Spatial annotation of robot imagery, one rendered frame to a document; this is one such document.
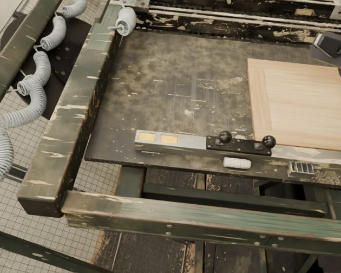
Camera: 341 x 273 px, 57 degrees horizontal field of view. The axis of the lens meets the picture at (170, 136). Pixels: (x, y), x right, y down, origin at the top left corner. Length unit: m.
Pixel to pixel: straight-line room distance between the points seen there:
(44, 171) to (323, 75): 1.09
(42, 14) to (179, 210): 1.38
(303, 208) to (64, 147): 0.73
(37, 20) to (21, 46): 0.22
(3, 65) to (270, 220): 1.26
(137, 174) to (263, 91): 0.56
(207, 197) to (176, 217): 0.19
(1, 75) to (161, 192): 0.91
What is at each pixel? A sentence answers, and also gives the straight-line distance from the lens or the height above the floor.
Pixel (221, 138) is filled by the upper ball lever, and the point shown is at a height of 1.55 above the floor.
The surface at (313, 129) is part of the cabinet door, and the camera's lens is 1.18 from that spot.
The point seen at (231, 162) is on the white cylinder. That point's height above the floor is 1.44.
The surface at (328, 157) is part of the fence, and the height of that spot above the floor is 1.19.
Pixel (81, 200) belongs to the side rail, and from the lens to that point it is 0.87.
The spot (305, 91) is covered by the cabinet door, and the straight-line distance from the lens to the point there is 1.31.
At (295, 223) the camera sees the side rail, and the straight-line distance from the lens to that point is 0.91.
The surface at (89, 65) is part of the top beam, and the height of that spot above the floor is 1.89.
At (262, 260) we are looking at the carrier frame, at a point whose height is 0.18.
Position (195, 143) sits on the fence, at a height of 1.54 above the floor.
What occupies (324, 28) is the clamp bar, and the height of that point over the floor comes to 1.11.
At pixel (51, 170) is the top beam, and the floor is 1.89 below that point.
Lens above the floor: 2.02
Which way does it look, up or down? 25 degrees down
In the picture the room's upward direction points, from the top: 62 degrees counter-clockwise
